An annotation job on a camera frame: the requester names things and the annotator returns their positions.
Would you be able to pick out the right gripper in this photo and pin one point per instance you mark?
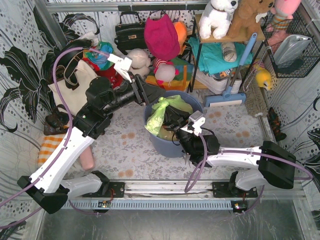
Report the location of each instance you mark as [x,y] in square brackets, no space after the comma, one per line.
[176,127]

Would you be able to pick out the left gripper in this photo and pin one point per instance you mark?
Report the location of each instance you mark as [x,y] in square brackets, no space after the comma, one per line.
[139,89]

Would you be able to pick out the green plastic trash bag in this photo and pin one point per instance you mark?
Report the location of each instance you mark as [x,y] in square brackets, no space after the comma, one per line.
[159,116]

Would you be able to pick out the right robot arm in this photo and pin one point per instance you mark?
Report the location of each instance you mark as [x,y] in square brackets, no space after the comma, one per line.
[265,164]

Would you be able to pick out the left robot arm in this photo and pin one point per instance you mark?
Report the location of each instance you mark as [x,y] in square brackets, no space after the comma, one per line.
[47,185]

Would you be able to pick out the blue-grey trash bin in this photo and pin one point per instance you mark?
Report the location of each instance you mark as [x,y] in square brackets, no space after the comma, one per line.
[167,148]

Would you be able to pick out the rainbow striped bag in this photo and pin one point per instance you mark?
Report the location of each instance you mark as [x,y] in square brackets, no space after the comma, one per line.
[181,81]

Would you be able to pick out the dark brown leather bag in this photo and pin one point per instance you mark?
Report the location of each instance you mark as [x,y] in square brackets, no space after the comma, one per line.
[57,123]

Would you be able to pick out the white pink-eared plush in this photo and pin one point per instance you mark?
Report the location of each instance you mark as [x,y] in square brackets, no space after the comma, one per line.
[164,71]

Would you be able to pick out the white fluffy plush toy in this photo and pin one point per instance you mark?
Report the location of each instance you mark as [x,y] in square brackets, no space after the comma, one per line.
[140,62]

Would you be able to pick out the red folded cloth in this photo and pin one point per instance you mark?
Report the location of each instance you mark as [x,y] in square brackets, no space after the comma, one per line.
[107,70]

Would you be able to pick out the magenta felt hat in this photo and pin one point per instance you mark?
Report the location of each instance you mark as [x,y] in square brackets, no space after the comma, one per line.
[161,38]

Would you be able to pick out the colourful scarf bundle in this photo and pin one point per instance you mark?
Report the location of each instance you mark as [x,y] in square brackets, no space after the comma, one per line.
[97,61]

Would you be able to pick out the black leather handbag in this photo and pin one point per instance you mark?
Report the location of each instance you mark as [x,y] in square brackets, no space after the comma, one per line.
[130,36]

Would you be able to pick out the teal folded towel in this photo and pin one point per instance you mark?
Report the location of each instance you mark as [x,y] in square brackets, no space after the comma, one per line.
[211,59]

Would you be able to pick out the orange plush toy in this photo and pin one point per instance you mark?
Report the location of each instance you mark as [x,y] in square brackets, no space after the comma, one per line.
[181,31]

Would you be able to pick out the patterned rolled cloth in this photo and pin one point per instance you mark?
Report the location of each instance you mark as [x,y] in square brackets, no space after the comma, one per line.
[229,51]

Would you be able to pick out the pink cylinder object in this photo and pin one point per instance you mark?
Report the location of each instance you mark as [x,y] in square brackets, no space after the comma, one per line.
[86,159]

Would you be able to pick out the white grey plush dog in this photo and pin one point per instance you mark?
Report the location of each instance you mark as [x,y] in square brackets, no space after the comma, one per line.
[216,18]

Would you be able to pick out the yellow plush toy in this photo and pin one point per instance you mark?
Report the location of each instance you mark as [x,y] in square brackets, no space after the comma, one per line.
[262,76]

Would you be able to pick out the orange checkered cloth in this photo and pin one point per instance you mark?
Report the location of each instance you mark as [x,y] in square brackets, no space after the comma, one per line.
[48,146]

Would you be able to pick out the brown teddy bear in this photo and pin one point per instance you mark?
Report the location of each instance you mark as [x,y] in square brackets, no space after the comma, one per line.
[248,16]

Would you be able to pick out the wooden metal shelf rack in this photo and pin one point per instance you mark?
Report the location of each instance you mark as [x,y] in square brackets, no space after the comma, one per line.
[242,36]

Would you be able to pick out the silver foil pouch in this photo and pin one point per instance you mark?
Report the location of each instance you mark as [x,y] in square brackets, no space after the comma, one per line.
[291,48]

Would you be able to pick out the pink plush toy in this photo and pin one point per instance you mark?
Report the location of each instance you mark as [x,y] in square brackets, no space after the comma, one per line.
[282,14]

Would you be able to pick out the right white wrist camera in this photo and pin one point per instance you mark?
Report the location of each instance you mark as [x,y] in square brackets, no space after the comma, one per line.
[194,123]

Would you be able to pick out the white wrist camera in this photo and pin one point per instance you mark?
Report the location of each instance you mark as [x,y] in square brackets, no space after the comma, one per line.
[194,123]
[121,65]

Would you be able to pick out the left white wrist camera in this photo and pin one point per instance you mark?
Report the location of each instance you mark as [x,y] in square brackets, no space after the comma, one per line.
[121,65]

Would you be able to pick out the metal rod handle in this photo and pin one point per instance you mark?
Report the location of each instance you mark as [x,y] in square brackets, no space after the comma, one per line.
[266,131]

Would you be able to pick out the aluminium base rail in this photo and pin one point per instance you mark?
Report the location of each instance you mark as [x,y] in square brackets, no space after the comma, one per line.
[170,195]

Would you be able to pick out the black wire basket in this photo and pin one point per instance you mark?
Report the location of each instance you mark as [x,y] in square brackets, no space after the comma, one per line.
[310,57]

